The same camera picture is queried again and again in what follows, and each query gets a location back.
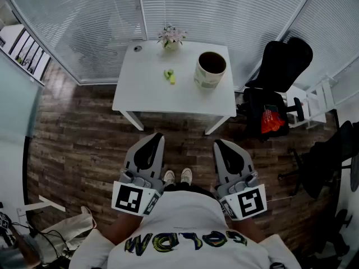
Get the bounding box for white tote bag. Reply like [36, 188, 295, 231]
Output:
[33, 205, 98, 263]

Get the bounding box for frosted glass door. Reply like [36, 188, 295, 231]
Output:
[0, 52, 45, 142]

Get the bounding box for white desk frame leg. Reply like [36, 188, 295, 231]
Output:
[16, 194, 67, 215]

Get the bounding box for black chair wheel base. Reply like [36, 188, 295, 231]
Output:
[316, 208, 355, 260]

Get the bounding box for pink flowers in vase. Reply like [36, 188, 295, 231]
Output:
[157, 24, 188, 52]

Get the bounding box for person's right forearm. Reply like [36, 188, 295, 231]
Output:
[231, 219, 266, 243]

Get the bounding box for black mesh office chair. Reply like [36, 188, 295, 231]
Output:
[277, 120, 359, 200]

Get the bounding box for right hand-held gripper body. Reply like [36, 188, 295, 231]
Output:
[215, 170, 268, 221]

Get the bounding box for person's left forearm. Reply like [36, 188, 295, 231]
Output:
[102, 213, 144, 246]

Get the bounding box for white table leg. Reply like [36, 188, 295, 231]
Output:
[119, 110, 145, 131]
[204, 115, 231, 136]

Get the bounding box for white window blinds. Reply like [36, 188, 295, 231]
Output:
[139, 0, 317, 91]
[5, 0, 146, 84]
[280, 0, 359, 106]

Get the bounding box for person's black trousers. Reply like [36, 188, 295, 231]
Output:
[163, 182, 218, 200]

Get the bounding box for person's right shoe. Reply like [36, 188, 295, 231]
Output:
[181, 168, 193, 185]

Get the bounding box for spare gripper device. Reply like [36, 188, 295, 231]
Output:
[0, 203, 14, 248]

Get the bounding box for person's left shoe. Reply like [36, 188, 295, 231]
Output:
[163, 170, 176, 185]

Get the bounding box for person's white printed shirt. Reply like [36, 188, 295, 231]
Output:
[68, 191, 302, 269]

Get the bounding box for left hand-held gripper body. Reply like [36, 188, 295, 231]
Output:
[111, 161, 165, 216]

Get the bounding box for wall photo panel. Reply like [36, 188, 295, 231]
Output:
[8, 29, 52, 81]

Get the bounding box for orange plastic bag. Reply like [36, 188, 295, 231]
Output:
[260, 109, 286, 135]

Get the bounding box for person's shoe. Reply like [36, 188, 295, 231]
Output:
[181, 168, 193, 185]
[163, 170, 176, 185]

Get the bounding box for round paper bucket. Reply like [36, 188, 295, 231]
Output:
[193, 51, 227, 90]

